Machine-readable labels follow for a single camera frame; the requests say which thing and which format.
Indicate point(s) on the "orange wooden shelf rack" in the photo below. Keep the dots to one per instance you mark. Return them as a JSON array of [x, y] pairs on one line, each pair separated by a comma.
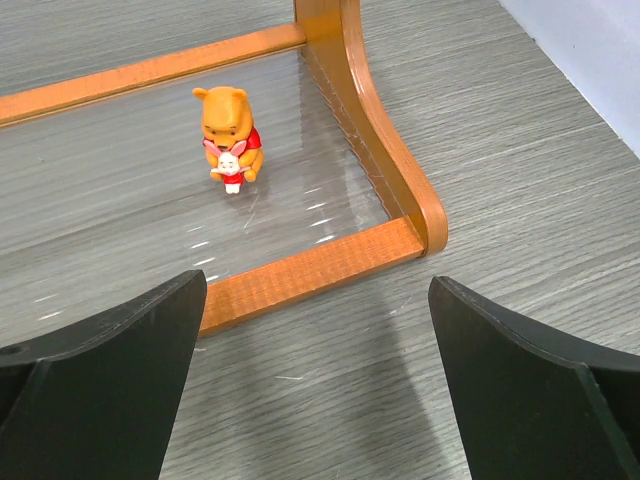
[[104, 188]]

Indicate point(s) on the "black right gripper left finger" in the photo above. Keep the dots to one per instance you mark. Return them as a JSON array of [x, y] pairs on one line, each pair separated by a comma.
[[97, 399]]

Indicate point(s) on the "Winnie the Pooh figurine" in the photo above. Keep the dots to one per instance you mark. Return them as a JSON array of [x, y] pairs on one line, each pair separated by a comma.
[[232, 144]]

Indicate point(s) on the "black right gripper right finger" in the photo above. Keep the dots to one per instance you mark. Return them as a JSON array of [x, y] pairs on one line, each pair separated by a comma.
[[530, 401]]

